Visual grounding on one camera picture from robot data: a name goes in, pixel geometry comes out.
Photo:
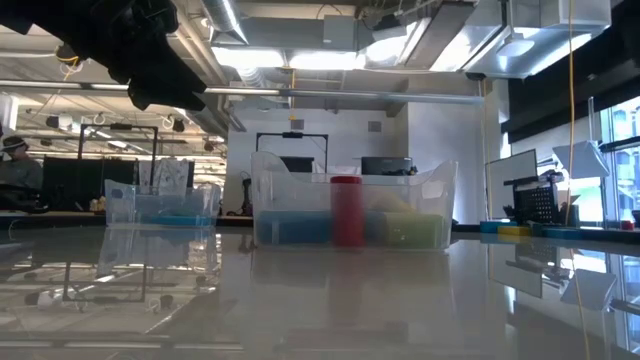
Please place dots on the yellow wooden cylinder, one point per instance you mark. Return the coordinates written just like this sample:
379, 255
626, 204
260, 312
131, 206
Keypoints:
390, 202

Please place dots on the white paper shade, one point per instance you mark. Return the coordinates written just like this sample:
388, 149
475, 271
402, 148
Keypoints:
582, 160

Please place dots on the clear plastic bin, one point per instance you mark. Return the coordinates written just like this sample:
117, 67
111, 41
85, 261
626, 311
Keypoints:
300, 195
125, 210

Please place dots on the white screen panel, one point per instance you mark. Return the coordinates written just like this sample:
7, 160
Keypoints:
510, 190

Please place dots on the yellow wooden block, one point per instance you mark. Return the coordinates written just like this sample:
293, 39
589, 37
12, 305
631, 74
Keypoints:
515, 230

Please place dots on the small blue wooden block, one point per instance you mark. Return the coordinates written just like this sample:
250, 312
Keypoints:
180, 220

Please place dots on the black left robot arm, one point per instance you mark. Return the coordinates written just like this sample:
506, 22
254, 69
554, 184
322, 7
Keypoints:
25, 12

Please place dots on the glass window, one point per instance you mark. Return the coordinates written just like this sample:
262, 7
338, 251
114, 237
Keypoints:
620, 165

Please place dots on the small red object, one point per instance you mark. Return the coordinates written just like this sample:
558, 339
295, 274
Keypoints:
628, 225

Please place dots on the rectangular ceiling light panel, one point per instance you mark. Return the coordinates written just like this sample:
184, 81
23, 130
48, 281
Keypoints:
325, 61
250, 57

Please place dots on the lime green wooden cylinder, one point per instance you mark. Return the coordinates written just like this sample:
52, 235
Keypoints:
415, 230

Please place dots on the whiteboard with sketches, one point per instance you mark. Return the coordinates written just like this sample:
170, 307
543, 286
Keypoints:
170, 175

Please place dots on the blue wooden plank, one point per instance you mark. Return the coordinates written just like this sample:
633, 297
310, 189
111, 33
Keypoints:
557, 233

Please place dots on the black perforated box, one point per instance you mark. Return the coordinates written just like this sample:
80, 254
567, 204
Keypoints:
537, 202

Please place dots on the person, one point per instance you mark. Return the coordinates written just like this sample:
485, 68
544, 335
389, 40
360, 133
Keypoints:
22, 172

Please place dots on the grey ceiling box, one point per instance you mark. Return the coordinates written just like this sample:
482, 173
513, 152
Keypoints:
338, 31

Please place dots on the silver ventilation duct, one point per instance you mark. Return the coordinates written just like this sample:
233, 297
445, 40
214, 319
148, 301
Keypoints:
225, 20

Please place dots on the blue wooden cylinder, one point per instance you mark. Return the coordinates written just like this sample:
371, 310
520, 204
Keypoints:
295, 227
375, 225

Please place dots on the silver ceiling pipe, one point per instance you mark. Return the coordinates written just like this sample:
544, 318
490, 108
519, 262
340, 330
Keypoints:
300, 92

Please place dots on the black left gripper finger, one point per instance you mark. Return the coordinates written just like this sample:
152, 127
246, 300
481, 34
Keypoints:
170, 87

